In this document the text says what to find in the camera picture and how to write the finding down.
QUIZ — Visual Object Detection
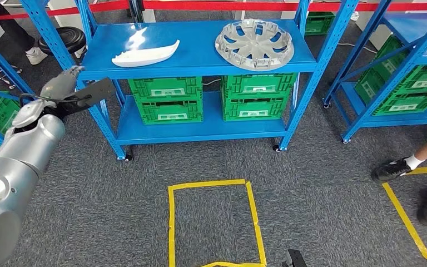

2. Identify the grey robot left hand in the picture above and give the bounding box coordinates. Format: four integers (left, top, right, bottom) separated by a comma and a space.
39, 65, 86, 101

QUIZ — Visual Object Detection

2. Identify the white curved plastic car part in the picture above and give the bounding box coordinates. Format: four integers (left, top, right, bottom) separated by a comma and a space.
111, 39, 181, 68

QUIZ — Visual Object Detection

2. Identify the blue metal shelf rack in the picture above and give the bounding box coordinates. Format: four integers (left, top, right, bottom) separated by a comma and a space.
20, 0, 360, 162
0, 27, 34, 161
322, 0, 427, 145

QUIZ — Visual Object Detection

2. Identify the black round stool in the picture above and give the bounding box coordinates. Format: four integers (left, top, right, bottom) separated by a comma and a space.
37, 26, 87, 56

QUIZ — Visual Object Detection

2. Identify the white pillar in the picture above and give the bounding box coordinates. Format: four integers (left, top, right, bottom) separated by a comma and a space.
47, 0, 91, 32

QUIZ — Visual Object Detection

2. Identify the red barrier belt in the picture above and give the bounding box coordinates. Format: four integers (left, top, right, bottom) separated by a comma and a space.
142, 0, 427, 12
0, 0, 130, 23

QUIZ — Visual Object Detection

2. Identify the silver wheel cover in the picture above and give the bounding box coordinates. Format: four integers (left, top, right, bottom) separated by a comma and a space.
214, 18, 295, 72

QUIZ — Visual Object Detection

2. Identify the black robot plate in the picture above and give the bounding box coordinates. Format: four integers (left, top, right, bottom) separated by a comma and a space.
281, 249, 307, 267

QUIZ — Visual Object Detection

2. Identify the white table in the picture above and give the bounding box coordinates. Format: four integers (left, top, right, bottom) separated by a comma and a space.
355, 0, 396, 51

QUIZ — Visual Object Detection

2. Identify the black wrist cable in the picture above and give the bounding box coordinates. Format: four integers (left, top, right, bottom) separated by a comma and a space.
19, 93, 89, 108

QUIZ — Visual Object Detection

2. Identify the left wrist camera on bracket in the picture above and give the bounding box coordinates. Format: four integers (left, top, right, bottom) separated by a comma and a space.
53, 77, 117, 120

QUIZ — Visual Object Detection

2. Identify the black stanchion post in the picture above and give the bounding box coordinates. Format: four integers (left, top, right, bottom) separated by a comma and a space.
128, 0, 145, 23

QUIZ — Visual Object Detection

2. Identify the white floor cable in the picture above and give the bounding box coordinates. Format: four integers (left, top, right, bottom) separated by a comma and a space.
336, 41, 378, 55

